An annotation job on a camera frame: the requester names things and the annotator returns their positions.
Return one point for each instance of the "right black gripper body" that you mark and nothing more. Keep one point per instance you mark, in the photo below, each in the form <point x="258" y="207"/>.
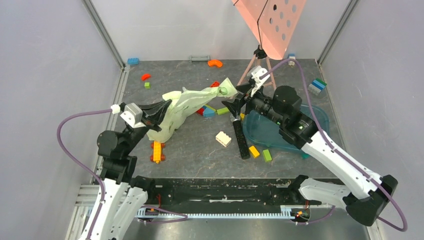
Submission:
<point x="241" y="104"/>

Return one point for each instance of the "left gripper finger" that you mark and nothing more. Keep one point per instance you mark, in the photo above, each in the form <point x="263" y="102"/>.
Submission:
<point x="160" y="119"/>
<point x="159" y="107"/>

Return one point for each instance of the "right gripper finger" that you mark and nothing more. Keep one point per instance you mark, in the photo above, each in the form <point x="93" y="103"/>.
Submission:
<point x="235" y="106"/>
<point x="244" y="90"/>

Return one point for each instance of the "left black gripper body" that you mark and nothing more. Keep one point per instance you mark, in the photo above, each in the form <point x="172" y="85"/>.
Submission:
<point x="143" y="120"/>

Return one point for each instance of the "green avocado plastic bag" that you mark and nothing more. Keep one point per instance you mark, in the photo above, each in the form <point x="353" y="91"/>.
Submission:
<point x="185" y="103"/>

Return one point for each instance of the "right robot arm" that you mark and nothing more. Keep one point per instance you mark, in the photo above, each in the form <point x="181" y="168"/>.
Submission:
<point x="362" y="193"/>

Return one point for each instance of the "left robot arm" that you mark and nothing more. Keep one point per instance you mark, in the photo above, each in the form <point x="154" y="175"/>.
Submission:
<point x="120" y="194"/>

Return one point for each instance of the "long green block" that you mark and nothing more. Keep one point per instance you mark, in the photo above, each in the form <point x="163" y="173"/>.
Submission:
<point x="222" y="111"/>

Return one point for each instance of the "orange yellow toy car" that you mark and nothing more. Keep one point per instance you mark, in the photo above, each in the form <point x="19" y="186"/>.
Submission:
<point x="157" y="152"/>

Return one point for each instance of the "blue lego block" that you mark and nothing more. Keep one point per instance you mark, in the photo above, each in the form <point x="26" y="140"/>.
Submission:
<point x="208" y="112"/>

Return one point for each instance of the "red lego brick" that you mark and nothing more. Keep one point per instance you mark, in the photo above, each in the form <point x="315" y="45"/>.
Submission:
<point x="215" y="84"/>

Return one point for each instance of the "teal plastic tub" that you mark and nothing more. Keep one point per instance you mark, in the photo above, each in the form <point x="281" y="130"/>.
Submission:
<point x="262" y="132"/>

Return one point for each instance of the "black microphone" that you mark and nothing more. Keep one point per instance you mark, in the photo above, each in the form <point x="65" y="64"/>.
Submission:
<point x="240" y="137"/>

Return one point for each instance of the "cream lego brick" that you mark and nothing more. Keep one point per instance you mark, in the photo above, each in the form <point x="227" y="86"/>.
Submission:
<point x="223" y="139"/>

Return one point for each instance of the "red arch block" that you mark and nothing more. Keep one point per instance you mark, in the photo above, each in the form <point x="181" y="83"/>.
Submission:
<point x="145" y="77"/>

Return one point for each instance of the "pink tripod stand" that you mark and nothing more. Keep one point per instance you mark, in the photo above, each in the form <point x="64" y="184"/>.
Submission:
<point x="258" y="55"/>

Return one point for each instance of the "orange curved block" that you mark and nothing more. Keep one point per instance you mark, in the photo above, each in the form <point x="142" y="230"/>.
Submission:
<point x="215" y="63"/>

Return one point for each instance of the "yellow wooden block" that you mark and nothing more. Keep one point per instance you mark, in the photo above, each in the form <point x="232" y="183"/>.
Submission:
<point x="254" y="152"/>

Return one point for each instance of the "blue lego brick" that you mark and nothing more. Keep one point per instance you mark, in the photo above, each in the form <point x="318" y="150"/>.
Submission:
<point x="133" y="61"/>

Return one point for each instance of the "white blue small brick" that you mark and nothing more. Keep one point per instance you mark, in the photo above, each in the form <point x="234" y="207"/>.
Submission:
<point x="292" y="57"/>

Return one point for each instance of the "green wooden block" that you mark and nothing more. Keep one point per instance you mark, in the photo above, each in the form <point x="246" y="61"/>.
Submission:
<point x="267" y="155"/>

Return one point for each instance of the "grey blue green brick stack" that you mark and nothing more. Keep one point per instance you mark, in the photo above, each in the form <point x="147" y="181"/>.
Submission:
<point x="316" y="86"/>

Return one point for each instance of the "teal small block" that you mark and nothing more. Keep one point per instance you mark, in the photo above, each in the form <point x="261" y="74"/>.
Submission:
<point x="305" y="156"/>

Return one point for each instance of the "pink perforated panel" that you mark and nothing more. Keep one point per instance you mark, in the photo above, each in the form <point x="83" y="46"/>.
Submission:
<point x="272" y="22"/>

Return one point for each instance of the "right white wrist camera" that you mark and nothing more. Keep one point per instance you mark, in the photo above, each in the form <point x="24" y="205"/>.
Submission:
<point x="258" y="78"/>

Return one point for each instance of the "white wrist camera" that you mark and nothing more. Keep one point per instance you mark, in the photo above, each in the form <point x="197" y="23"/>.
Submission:
<point x="258" y="78"/>
<point x="131" y="113"/>

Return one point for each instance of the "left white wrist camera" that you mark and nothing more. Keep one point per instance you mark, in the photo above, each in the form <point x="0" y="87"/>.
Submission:
<point x="131" y="113"/>

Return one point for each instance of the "grey metal handle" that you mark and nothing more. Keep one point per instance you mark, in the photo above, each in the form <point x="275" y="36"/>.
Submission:
<point x="199" y="58"/>

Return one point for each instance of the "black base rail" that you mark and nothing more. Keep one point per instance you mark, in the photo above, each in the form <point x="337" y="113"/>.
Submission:
<point x="224" y="195"/>

